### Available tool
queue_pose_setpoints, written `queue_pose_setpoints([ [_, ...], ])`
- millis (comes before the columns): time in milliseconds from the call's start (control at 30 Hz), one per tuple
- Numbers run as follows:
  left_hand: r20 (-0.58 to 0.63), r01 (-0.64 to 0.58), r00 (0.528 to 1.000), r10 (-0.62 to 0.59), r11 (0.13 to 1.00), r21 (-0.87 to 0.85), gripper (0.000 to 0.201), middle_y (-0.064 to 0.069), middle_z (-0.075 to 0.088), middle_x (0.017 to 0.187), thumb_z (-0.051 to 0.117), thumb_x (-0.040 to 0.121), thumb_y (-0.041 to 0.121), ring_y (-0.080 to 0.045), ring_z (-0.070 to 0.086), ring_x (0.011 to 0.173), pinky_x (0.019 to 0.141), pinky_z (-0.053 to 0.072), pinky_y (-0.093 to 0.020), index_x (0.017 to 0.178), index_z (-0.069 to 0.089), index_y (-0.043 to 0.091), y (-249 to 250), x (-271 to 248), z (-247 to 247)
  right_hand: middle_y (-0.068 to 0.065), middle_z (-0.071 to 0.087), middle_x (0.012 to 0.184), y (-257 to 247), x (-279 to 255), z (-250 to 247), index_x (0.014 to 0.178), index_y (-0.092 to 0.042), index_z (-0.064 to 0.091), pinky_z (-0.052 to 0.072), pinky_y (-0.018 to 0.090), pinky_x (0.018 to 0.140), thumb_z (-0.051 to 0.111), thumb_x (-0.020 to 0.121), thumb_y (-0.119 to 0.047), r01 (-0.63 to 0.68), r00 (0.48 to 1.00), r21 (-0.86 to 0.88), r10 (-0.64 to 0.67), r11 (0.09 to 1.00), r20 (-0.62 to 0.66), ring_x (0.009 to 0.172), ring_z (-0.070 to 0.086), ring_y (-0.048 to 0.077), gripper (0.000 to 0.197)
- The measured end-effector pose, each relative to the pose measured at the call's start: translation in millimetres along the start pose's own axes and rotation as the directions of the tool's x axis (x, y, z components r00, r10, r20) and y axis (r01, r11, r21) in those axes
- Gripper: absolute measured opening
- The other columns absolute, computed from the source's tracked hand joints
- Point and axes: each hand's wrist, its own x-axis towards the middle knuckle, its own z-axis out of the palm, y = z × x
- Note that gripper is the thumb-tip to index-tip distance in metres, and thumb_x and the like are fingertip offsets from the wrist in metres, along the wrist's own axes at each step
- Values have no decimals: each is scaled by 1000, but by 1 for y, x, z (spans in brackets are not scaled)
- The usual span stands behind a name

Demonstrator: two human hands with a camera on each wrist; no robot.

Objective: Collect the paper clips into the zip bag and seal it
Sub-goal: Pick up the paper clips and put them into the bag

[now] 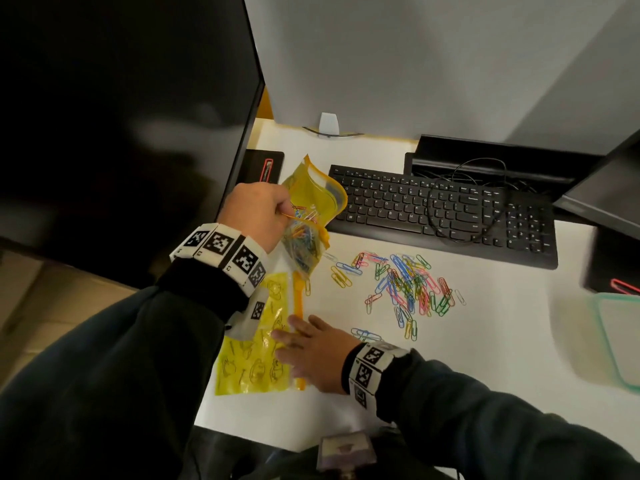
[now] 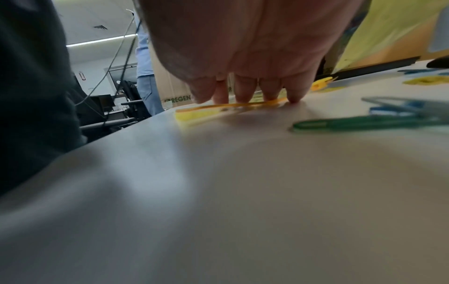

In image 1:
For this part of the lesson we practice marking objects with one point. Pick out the white marker right wrist band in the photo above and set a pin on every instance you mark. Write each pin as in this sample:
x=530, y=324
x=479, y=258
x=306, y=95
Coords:
x=369, y=369

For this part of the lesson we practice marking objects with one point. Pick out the black desk tray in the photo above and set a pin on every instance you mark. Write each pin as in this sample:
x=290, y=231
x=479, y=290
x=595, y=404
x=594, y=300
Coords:
x=490, y=152

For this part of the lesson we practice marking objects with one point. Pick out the clear container with green rim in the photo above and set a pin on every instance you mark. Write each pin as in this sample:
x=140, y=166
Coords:
x=622, y=334

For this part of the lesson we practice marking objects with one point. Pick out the white partition bracket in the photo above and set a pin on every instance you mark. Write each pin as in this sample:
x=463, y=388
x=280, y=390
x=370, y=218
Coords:
x=328, y=123

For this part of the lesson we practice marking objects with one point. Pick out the person's right fingers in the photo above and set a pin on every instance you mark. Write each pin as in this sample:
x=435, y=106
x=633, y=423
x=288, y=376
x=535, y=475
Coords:
x=292, y=339

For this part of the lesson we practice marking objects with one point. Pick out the person's left hand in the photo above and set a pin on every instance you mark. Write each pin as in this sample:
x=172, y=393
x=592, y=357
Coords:
x=252, y=212

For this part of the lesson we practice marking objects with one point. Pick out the person's right hand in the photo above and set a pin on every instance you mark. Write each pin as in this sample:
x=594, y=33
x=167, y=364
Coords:
x=322, y=354

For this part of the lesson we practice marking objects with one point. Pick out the white marker left wrist band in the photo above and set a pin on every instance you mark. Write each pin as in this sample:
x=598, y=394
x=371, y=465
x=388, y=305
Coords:
x=220, y=247

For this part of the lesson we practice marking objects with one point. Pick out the yellow zip bag with clips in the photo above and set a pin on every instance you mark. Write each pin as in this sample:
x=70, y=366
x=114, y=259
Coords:
x=312, y=199

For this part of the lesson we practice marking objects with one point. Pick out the pile of coloured paper clips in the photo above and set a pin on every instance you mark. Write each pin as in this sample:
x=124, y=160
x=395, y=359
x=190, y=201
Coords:
x=407, y=287

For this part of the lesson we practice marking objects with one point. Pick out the person's right forearm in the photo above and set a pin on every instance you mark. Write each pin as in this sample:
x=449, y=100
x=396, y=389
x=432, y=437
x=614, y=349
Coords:
x=490, y=419

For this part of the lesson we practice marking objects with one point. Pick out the white marker wrist band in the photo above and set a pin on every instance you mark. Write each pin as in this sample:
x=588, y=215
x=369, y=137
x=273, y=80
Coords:
x=220, y=247
x=369, y=369

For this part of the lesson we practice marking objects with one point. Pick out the large black monitor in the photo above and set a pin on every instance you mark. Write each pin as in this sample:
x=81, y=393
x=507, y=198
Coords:
x=115, y=119

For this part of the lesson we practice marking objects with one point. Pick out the purple chest device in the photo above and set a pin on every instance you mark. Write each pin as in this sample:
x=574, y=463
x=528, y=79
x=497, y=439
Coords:
x=346, y=450

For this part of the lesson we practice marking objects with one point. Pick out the black stand base red mark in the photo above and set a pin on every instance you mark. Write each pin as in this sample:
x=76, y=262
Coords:
x=607, y=262

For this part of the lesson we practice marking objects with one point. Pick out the black keyboard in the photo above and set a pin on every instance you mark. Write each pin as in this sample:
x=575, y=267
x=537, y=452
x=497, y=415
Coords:
x=400, y=204

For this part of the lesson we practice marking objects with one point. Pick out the black monitor stand base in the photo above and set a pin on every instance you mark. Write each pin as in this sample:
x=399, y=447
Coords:
x=252, y=164

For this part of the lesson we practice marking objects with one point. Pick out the black monitor with grey edge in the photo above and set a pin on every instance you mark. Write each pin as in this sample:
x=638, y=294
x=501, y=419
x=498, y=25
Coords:
x=605, y=194

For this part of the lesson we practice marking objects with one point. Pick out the person's left fingers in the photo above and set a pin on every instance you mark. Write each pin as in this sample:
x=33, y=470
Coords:
x=281, y=202

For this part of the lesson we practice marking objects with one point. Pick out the yellow printed zip bag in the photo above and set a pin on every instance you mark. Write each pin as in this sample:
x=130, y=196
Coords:
x=252, y=359

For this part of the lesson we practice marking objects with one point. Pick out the person's left forearm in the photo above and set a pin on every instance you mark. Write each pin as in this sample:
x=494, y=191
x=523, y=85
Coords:
x=125, y=374

